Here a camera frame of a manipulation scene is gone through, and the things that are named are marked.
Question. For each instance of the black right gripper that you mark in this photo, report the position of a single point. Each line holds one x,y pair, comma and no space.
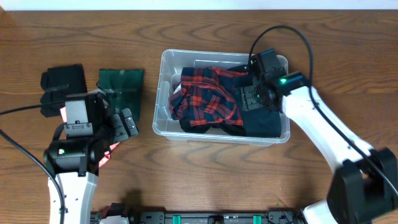
249,96

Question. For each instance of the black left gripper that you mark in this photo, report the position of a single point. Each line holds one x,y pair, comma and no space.
125,125

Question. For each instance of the black garment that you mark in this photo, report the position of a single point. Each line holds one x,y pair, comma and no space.
192,127

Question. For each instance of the dark green cloth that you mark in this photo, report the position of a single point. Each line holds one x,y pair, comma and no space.
123,89

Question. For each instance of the pink printed t-shirt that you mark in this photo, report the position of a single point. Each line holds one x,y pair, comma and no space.
107,155

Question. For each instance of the red plaid shirt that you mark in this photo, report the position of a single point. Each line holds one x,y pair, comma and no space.
205,96

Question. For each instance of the black cloth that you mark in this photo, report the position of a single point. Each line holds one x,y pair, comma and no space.
58,82

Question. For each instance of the dark navy taped garment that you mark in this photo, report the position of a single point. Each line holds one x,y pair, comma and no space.
258,123

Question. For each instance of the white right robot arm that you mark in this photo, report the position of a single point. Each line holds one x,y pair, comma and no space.
364,183

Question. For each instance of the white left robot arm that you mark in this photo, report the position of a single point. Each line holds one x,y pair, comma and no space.
74,155

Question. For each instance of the clear plastic storage bin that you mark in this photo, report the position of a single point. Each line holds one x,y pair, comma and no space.
172,62

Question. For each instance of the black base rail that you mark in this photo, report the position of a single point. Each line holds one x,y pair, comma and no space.
119,213

